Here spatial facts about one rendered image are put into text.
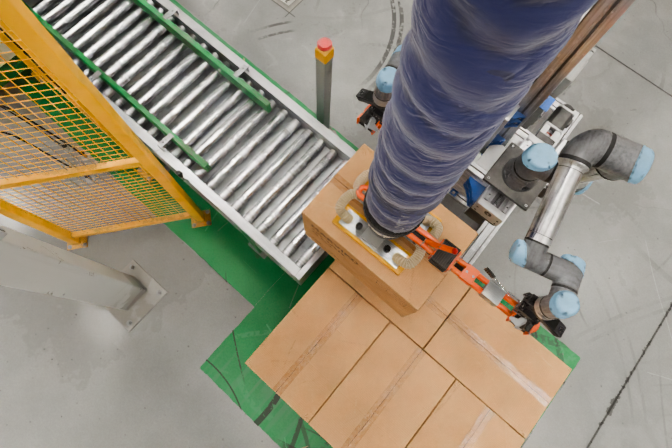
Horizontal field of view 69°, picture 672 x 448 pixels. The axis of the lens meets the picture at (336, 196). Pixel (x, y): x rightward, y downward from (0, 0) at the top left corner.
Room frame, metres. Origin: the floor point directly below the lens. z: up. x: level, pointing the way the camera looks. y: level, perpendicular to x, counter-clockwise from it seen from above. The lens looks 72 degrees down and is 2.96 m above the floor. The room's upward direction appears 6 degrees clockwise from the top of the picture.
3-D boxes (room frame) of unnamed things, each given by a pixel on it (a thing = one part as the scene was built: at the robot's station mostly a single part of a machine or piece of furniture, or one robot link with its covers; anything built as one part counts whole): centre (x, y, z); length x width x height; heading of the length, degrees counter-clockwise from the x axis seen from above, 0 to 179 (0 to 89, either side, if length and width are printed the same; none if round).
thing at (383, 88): (0.88, -0.13, 1.50); 0.09 x 0.08 x 0.11; 157
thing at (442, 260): (0.37, -0.42, 1.20); 0.10 x 0.08 x 0.06; 146
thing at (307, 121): (1.53, 0.72, 0.50); 2.31 x 0.05 x 0.19; 55
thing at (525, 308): (0.20, -0.69, 1.35); 0.09 x 0.08 x 0.12; 56
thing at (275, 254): (1.00, 1.09, 0.50); 2.31 x 0.05 x 0.19; 55
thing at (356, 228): (0.43, -0.16, 1.09); 0.34 x 0.10 x 0.05; 56
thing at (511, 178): (0.79, -0.77, 1.09); 0.15 x 0.15 x 0.10
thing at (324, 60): (1.34, 0.13, 0.50); 0.07 x 0.07 x 1.00; 55
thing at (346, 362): (-0.03, -0.43, 0.34); 1.20 x 1.00 x 0.40; 55
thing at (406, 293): (0.51, -0.23, 0.87); 0.60 x 0.40 x 0.40; 55
